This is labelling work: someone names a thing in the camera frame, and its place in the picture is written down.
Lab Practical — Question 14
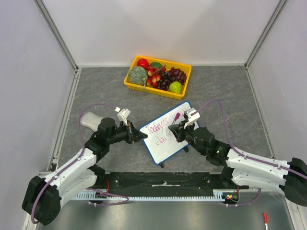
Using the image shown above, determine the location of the green pear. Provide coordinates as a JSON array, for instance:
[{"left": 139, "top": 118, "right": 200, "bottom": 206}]
[{"left": 169, "top": 81, "right": 182, "bottom": 94}]

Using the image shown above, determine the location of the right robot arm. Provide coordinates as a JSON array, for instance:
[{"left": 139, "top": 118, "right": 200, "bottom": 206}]
[{"left": 168, "top": 122, "right": 307, "bottom": 207}]

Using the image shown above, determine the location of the green mango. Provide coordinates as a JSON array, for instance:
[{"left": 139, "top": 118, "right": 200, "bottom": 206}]
[{"left": 150, "top": 62, "right": 162, "bottom": 69}]

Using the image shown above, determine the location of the yellow plastic fruit tray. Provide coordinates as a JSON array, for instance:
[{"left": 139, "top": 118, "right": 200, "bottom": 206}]
[{"left": 124, "top": 55, "right": 192, "bottom": 100}]

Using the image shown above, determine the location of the white whiteboard eraser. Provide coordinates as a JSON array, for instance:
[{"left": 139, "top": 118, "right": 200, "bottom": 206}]
[{"left": 80, "top": 112, "right": 103, "bottom": 132}]

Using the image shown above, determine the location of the blue framed whiteboard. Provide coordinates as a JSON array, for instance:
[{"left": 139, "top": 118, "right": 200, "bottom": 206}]
[{"left": 140, "top": 101, "right": 191, "bottom": 165}]

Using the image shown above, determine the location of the red marker pen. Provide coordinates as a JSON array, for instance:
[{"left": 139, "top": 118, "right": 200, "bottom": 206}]
[{"left": 263, "top": 212, "right": 269, "bottom": 230}]

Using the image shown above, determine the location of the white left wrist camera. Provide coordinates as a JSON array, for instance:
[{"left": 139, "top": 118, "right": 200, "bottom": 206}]
[{"left": 115, "top": 107, "right": 131, "bottom": 126}]

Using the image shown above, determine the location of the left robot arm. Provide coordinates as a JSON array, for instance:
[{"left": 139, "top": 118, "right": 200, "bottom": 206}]
[{"left": 22, "top": 112, "right": 148, "bottom": 226}]

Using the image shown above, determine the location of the purple capped whiteboard marker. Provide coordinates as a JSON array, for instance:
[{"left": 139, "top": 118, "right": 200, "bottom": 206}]
[{"left": 166, "top": 113, "right": 180, "bottom": 135}]

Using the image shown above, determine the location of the dark purple grape bunch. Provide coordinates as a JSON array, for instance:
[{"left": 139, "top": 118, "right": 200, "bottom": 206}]
[{"left": 157, "top": 68, "right": 187, "bottom": 91}]

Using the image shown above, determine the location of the light blue cable duct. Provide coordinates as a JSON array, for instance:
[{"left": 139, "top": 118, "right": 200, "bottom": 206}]
[{"left": 72, "top": 190, "right": 235, "bottom": 202}]

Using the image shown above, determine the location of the red apple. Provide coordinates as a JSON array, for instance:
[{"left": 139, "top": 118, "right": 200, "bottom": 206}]
[{"left": 137, "top": 58, "right": 149, "bottom": 69}]

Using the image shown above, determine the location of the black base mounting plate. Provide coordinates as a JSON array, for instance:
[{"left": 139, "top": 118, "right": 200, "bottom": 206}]
[{"left": 94, "top": 172, "right": 237, "bottom": 197}]

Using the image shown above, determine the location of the red cherries cluster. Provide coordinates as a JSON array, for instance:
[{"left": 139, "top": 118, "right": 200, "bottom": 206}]
[{"left": 146, "top": 66, "right": 166, "bottom": 88}]

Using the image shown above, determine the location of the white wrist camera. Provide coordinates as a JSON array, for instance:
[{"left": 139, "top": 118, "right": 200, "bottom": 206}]
[
  {"left": 115, "top": 107, "right": 131, "bottom": 126},
  {"left": 184, "top": 108, "right": 200, "bottom": 128}
]

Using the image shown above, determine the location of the green netted melon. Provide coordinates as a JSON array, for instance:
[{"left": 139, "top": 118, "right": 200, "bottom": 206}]
[{"left": 128, "top": 66, "right": 148, "bottom": 85}]

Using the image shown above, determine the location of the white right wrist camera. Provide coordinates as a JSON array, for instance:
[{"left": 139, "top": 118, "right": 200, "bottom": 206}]
[{"left": 184, "top": 108, "right": 200, "bottom": 128}]

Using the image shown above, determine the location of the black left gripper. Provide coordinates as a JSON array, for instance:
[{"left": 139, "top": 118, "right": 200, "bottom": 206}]
[{"left": 107, "top": 121, "right": 147, "bottom": 145}]

